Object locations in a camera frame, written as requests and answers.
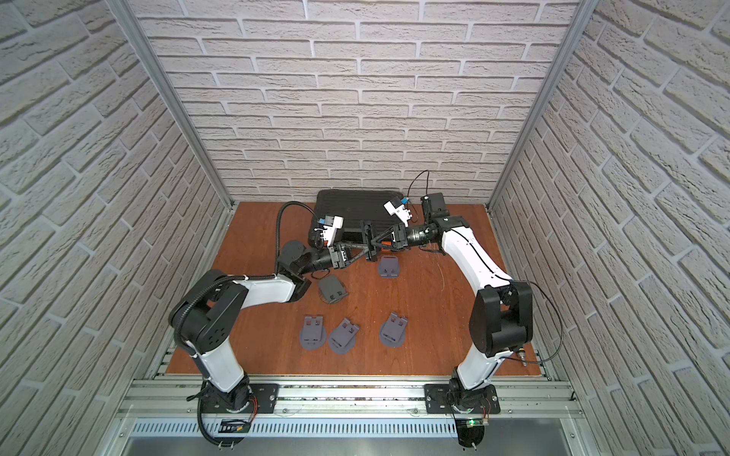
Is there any black phone stand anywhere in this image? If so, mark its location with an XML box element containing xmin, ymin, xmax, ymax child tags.
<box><xmin>360</xmin><ymin>220</ymin><xmax>379</xmax><ymax>262</ymax></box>

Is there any purple-grey phone stand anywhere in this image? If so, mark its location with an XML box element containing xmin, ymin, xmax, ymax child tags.
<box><xmin>378</xmin><ymin>256</ymin><xmax>400</xmax><ymax>279</ymax></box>

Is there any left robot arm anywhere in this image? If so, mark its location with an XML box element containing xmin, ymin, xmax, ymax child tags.
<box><xmin>168</xmin><ymin>241</ymin><xmax>376</xmax><ymax>395</ymax></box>

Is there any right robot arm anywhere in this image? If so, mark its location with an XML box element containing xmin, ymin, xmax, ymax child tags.
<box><xmin>368</xmin><ymin>216</ymin><xmax>533</xmax><ymax>391</ymax></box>

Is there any dark grey stand wooden base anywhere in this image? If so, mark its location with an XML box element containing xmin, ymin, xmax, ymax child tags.
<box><xmin>319</xmin><ymin>275</ymin><xmax>349</xmax><ymax>305</ymax></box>

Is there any grey phone stand lower left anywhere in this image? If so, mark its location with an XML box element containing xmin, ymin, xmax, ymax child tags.
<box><xmin>298</xmin><ymin>315</ymin><xmax>327</xmax><ymax>351</ymax></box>

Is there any grey phone stand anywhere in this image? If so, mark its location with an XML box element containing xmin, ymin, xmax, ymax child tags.
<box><xmin>378</xmin><ymin>313</ymin><xmax>408</xmax><ymax>348</ymax></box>
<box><xmin>328</xmin><ymin>317</ymin><xmax>359</xmax><ymax>355</ymax></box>
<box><xmin>298</xmin><ymin>315</ymin><xmax>327</xmax><ymax>351</ymax></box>

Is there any grey phone stand lower middle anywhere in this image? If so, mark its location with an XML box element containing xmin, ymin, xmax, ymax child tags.
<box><xmin>328</xmin><ymin>317</ymin><xmax>359</xmax><ymax>355</ymax></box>

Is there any grey phone stand lower right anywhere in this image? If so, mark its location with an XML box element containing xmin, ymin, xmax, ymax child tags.
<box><xmin>378</xmin><ymin>313</ymin><xmax>408</xmax><ymax>348</ymax></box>

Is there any black plastic tool case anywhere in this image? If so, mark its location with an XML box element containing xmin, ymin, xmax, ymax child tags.
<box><xmin>308</xmin><ymin>189</ymin><xmax>403</xmax><ymax>247</ymax></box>

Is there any yellow black screwdriver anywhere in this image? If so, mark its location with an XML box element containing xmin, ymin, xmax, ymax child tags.
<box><xmin>516</xmin><ymin>349</ymin><xmax>528</xmax><ymax>367</ymax></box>

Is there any right corner aluminium profile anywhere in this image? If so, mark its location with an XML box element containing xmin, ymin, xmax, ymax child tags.
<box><xmin>486</xmin><ymin>0</ymin><xmax>599</xmax><ymax>211</ymax></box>

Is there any corner aluminium profile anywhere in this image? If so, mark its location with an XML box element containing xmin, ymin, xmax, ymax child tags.
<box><xmin>486</xmin><ymin>0</ymin><xmax>599</xmax><ymax>211</ymax></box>
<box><xmin>108</xmin><ymin>0</ymin><xmax>235</xmax><ymax>210</ymax></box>

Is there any left corner aluminium profile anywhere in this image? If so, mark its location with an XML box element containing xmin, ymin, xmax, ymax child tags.
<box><xmin>108</xmin><ymin>0</ymin><xmax>235</xmax><ymax>210</ymax></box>

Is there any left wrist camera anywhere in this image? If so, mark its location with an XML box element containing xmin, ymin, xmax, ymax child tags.
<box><xmin>317</xmin><ymin>216</ymin><xmax>344</xmax><ymax>247</ymax></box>

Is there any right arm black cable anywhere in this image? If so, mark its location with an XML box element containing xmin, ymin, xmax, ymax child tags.
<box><xmin>406</xmin><ymin>169</ymin><xmax>565</xmax><ymax>366</ymax></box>

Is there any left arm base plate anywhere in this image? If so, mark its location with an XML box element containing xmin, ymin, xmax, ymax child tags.
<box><xmin>199</xmin><ymin>383</ymin><xmax>279</xmax><ymax>415</ymax></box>

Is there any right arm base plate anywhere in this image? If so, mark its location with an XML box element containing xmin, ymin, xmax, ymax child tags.
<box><xmin>424</xmin><ymin>382</ymin><xmax>501</xmax><ymax>416</ymax></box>

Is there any aluminium front rail frame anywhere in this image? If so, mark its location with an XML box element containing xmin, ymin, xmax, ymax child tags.
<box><xmin>100</xmin><ymin>375</ymin><xmax>598</xmax><ymax>455</ymax></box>

